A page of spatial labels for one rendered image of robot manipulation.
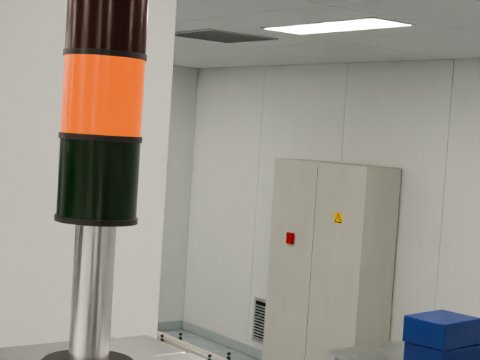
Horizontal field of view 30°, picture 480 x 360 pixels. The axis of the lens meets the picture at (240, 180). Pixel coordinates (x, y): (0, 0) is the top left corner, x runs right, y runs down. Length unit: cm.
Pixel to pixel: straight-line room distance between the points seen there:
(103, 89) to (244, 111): 881
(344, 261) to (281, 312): 97
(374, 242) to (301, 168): 100
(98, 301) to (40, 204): 154
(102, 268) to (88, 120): 9
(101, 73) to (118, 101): 2
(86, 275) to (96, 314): 2
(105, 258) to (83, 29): 14
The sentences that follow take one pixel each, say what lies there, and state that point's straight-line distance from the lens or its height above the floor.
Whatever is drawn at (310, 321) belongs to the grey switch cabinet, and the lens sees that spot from 790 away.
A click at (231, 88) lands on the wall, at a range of 956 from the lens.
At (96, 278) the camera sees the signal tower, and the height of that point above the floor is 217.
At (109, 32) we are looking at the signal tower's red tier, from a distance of 53.
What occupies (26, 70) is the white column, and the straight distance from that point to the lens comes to 206.
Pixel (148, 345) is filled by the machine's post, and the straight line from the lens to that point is 67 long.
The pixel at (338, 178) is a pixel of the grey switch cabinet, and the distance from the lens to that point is 757.
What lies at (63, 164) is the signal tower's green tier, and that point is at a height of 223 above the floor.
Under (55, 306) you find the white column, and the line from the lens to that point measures 214.
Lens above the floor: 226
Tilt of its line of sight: 3 degrees down
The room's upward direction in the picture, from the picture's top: 4 degrees clockwise
